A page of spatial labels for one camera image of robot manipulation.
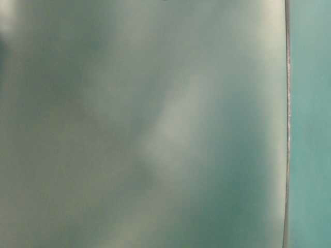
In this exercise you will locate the green mat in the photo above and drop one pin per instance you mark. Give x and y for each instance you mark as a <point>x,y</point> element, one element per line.
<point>309,190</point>

